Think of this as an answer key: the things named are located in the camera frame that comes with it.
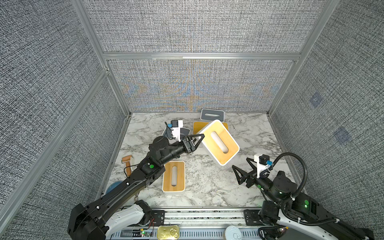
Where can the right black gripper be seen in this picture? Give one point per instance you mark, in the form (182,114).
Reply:
(254,180)

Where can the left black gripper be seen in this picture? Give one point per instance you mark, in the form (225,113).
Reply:
(187,146)

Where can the yellow lid tissue box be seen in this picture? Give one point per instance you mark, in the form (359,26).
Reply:
(199,126)

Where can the bamboo lid tissue box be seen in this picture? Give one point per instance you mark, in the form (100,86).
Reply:
(219,143)
(174,178)

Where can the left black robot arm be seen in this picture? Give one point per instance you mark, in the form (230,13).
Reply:
(90,222)

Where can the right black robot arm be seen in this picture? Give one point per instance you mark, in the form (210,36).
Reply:
(286,206)

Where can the grey lid tissue box centre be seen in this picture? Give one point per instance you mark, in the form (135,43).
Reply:
(184,131)

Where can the grey lid tissue box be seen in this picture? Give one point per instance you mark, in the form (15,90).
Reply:
(184,131)
(212,115)

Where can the grey lid tissue box back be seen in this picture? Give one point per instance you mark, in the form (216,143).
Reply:
(212,115)

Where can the white round lid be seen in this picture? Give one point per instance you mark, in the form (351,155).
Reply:
(232,233)

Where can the wooden block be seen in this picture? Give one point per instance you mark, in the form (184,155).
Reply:
(126,161)

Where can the gold sardine tin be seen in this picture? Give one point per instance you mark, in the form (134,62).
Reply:
(168,232)

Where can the blue ceramic bowl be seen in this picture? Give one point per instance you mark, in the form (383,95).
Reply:
(112,186)

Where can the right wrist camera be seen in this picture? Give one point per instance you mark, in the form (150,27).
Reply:
(264,165)

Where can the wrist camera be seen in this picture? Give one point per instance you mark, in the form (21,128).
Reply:
(264,165)
(175,124)

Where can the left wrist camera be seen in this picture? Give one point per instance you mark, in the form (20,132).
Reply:
(175,124)

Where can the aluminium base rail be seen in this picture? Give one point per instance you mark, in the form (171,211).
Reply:
(194,223)

